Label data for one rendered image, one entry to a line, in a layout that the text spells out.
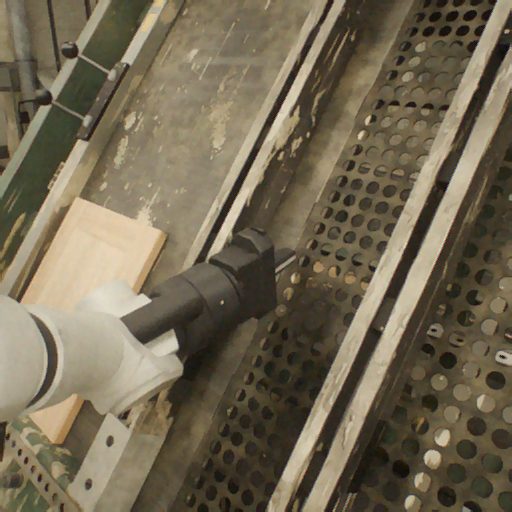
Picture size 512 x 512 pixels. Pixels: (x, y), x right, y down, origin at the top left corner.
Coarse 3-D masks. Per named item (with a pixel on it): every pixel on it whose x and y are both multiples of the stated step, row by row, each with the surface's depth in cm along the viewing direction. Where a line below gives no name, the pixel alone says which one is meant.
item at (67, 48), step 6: (66, 42) 104; (72, 42) 105; (66, 48) 104; (72, 48) 105; (78, 48) 106; (66, 54) 105; (72, 54) 105; (78, 54) 106; (84, 60) 107; (96, 66) 108; (108, 72) 109; (114, 72) 109; (108, 78) 109; (114, 78) 109
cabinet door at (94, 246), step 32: (64, 224) 105; (96, 224) 98; (128, 224) 92; (64, 256) 101; (96, 256) 95; (128, 256) 89; (32, 288) 103; (64, 288) 97; (32, 416) 88; (64, 416) 83
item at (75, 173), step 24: (168, 0) 111; (168, 24) 113; (144, 48) 110; (144, 72) 112; (120, 96) 110; (96, 144) 109; (72, 168) 107; (72, 192) 108; (48, 216) 105; (24, 240) 107; (48, 240) 107; (24, 264) 104; (0, 288) 106; (24, 288) 106
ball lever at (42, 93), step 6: (36, 90) 104; (42, 90) 103; (48, 90) 104; (36, 96) 103; (42, 96) 103; (48, 96) 104; (42, 102) 104; (48, 102) 104; (54, 102) 105; (60, 108) 106; (66, 108) 106; (72, 114) 107; (84, 120) 108; (90, 120) 108; (84, 126) 108
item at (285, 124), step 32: (320, 0) 77; (352, 0) 75; (320, 32) 74; (352, 32) 77; (288, 64) 75; (320, 64) 74; (288, 96) 73; (320, 96) 76; (256, 128) 74; (288, 128) 72; (256, 160) 72; (288, 160) 74; (224, 192) 73; (256, 192) 71; (224, 224) 71; (256, 224) 73; (192, 256) 72; (128, 416) 68; (160, 416) 70; (96, 448) 69; (128, 448) 67; (160, 448) 71; (96, 480) 67; (128, 480) 68
